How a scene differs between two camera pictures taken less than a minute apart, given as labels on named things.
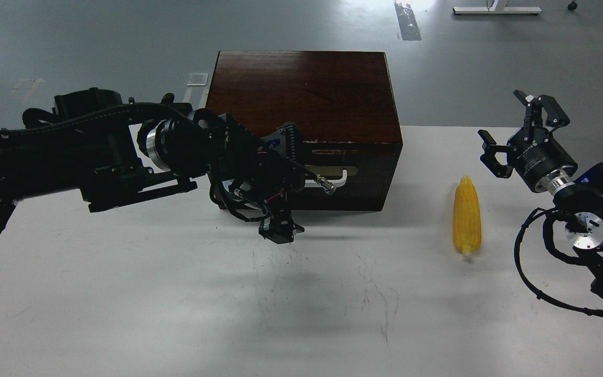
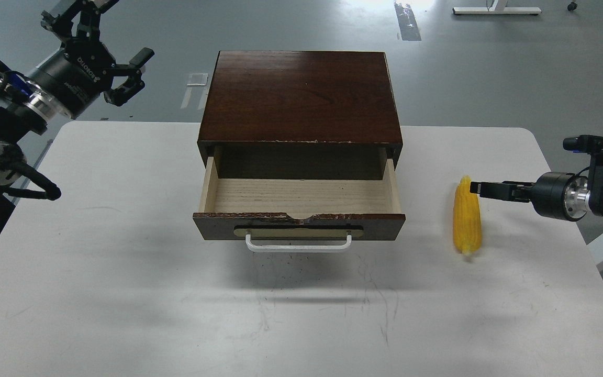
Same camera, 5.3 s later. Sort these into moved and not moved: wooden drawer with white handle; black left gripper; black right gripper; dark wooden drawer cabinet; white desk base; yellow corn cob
Moved: black right gripper; wooden drawer with white handle; black left gripper
Not moved: white desk base; dark wooden drawer cabinet; yellow corn cob
